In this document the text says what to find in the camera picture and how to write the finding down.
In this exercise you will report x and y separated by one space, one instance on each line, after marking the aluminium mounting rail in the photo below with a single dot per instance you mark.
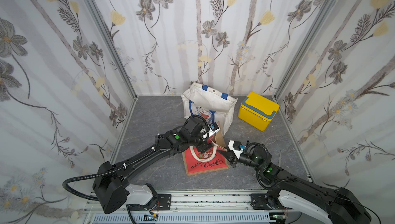
200 207

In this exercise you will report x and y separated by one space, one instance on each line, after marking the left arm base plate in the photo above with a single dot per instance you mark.
163 202

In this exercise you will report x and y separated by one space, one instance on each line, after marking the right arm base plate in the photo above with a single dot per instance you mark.
262 201

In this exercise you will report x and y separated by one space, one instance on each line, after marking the yellow cooler box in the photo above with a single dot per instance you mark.
258 111

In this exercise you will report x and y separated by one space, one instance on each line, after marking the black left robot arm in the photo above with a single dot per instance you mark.
112 184

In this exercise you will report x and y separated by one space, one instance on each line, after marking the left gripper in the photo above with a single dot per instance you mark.
205 147

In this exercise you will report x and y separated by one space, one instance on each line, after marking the red jute Christmas bag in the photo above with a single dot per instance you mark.
210 161

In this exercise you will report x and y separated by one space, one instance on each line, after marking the white Doraemon canvas bag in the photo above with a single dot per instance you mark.
210 104

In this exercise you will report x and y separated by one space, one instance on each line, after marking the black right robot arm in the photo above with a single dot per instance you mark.
285 190

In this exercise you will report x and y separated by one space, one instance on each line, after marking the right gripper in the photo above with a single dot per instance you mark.
231 155

